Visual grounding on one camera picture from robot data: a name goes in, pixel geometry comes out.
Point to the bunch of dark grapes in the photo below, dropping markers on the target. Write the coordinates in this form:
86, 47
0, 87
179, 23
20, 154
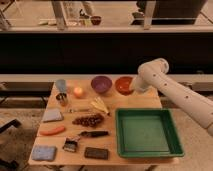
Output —
89, 121

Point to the black rectangular block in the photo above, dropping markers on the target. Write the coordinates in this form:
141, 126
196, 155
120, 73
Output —
96, 153

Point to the purple bowl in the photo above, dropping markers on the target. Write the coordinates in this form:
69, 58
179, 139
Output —
101, 84

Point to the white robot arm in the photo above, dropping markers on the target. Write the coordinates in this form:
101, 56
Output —
153, 73

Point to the orange carrot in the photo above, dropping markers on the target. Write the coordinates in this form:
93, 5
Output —
54, 131

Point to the green plastic tray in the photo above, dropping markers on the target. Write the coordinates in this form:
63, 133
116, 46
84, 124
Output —
146, 133

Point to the small metal cup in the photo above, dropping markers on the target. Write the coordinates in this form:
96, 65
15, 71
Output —
62, 99

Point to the black handled brush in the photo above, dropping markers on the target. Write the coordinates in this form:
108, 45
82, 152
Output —
94, 133

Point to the yellow banana bunch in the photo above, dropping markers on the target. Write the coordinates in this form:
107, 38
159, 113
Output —
99, 104

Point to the peach apple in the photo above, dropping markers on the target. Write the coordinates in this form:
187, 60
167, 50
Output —
78, 92

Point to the background dark red bowl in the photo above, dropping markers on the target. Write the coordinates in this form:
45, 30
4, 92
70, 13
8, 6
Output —
95, 20

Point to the light blue cup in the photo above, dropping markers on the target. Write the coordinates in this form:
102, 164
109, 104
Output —
61, 85

